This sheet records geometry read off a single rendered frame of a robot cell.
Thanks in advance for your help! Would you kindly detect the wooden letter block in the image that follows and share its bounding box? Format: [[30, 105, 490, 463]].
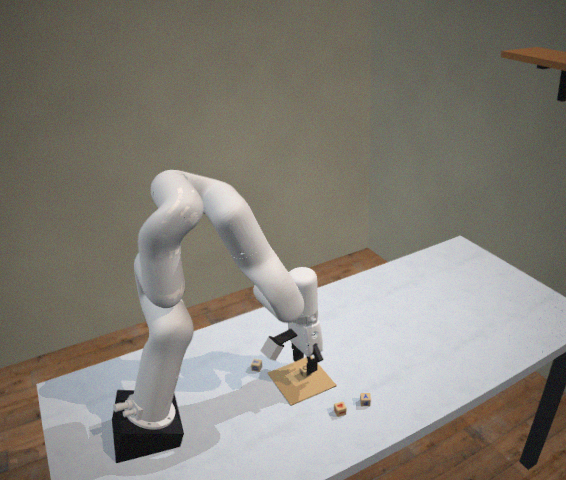
[[360, 393, 371, 406], [299, 364, 312, 378], [334, 402, 347, 417], [251, 359, 262, 372]]

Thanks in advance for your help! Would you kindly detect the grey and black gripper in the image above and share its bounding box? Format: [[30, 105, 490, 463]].
[[288, 321, 323, 374]]

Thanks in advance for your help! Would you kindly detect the tan square mat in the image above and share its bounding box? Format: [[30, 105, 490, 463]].
[[268, 357, 337, 406]]

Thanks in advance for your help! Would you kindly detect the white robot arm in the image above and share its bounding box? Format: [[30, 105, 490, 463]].
[[113, 170, 318, 430]]

